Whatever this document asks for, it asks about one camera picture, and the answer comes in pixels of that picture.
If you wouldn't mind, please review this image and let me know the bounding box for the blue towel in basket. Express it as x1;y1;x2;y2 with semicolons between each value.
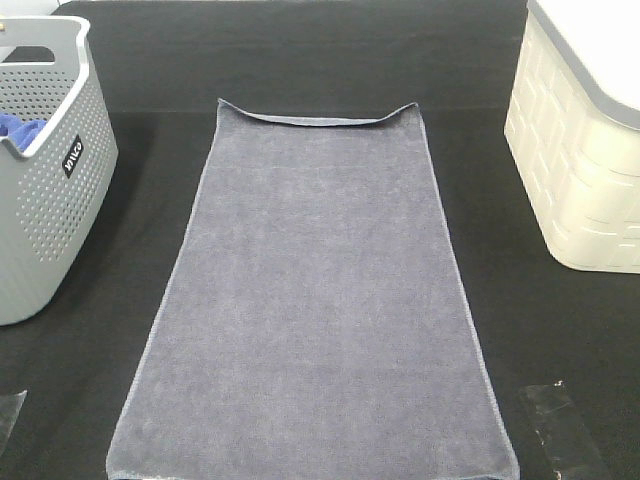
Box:
0;113;46;151

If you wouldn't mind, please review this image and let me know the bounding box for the left clear tape strip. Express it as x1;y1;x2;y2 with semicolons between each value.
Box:
0;390;28;454

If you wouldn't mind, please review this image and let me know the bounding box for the cream white storage basket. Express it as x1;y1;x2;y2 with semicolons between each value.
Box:
504;1;639;274

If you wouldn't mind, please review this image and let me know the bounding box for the grey microfibre towel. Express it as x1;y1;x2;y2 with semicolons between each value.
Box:
106;101;520;479

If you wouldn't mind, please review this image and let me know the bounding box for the right clear tape strip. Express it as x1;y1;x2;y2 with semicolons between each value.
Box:
519;380;612;480

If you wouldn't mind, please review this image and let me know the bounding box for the grey perforated laundry basket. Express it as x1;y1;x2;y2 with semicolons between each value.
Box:
1;16;118;325

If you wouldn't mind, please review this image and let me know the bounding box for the clear tape strip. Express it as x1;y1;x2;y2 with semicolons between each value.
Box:
519;380;612;480
0;390;28;454

